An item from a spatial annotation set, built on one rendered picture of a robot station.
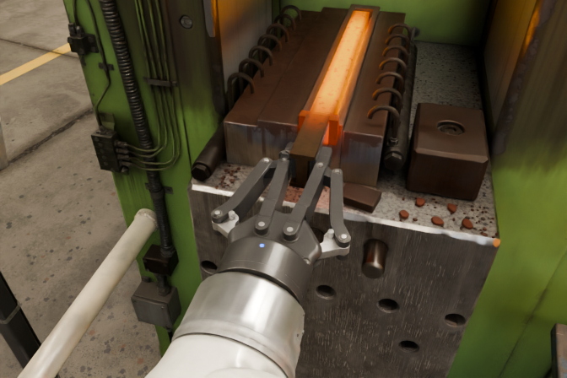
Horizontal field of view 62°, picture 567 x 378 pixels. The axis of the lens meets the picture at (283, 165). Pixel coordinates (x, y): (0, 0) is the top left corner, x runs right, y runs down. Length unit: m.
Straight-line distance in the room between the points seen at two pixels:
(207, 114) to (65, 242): 1.25
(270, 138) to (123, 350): 1.11
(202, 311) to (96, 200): 1.78
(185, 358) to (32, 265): 1.63
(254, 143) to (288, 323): 0.31
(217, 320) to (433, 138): 0.37
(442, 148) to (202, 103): 0.39
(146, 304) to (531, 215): 0.81
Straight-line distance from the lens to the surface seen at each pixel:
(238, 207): 0.45
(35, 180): 2.32
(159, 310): 1.16
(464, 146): 0.60
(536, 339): 1.07
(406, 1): 1.00
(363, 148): 0.58
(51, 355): 0.85
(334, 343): 0.77
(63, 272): 1.86
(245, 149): 0.62
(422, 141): 0.59
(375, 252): 0.57
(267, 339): 0.33
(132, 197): 1.00
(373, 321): 0.71
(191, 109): 0.80
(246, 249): 0.38
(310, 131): 0.51
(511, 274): 0.92
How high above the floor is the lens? 1.30
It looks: 37 degrees down
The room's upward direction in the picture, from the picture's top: straight up
